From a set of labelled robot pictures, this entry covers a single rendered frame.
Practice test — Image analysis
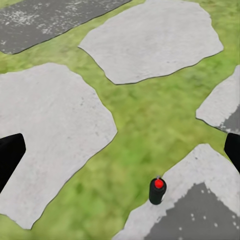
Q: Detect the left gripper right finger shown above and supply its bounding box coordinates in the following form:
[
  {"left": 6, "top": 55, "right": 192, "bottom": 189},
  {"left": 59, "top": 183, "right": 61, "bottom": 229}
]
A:
[{"left": 224, "top": 132, "right": 240, "bottom": 172}]

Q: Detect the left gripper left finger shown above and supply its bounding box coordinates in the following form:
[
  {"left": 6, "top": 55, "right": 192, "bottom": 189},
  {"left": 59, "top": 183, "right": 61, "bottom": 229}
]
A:
[{"left": 0, "top": 133, "right": 26, "bottom": 193}]

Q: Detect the insectifuge atomizer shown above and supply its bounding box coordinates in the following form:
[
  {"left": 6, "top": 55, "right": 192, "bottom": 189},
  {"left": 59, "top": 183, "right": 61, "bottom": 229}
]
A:
[{"left": 149, "top": 174, "right": 167, "bottom": 205}]

